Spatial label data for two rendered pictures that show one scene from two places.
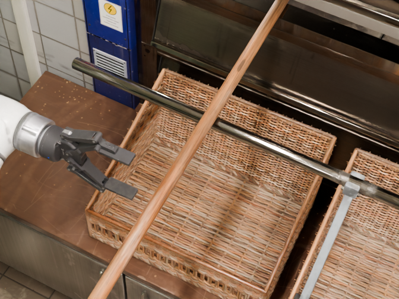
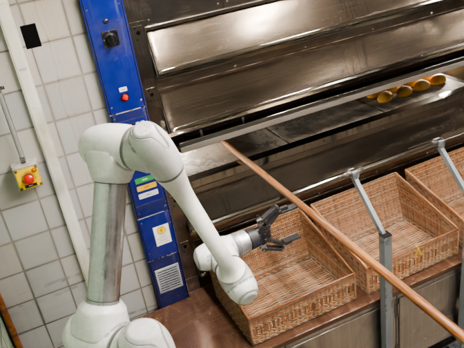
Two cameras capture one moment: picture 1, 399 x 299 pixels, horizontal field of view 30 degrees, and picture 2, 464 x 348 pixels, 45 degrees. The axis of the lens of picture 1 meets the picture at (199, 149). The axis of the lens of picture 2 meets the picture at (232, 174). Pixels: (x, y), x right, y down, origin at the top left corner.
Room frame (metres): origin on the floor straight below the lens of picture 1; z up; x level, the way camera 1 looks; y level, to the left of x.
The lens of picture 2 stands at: (-0.28, 1.54, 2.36)
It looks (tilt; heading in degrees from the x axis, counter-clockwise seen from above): 27 degrees down; 316
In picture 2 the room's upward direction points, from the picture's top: 9 degrees counter-clockwise
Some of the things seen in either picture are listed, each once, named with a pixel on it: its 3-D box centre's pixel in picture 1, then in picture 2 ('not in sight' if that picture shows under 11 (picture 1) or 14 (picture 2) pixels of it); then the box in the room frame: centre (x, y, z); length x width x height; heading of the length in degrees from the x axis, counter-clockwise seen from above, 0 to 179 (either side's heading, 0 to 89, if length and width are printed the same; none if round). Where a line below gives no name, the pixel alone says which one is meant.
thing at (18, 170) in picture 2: not in sight; (27, 174); (1.72, 0.71, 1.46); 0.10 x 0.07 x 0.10; 65
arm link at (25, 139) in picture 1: (37, 135); (241, 242); (0.94, 0.36, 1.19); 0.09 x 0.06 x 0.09; 157
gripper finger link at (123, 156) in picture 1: (117, 153); (287, 208); (0.86, 0.17, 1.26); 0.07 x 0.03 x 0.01; 67
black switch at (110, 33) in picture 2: not in sight; (110, 33); (1.52, 0.30, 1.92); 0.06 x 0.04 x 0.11; 65
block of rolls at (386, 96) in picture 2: not in sight; (383, 76); (1.29, -1.39, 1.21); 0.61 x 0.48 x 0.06; 155
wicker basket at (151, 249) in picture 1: (210, 187); (277, 271); (1.13, -0.04, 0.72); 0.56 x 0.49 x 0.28; 67
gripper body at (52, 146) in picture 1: (65, 148); (258, 235); (0.91, 0.29, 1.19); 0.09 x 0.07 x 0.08; 67
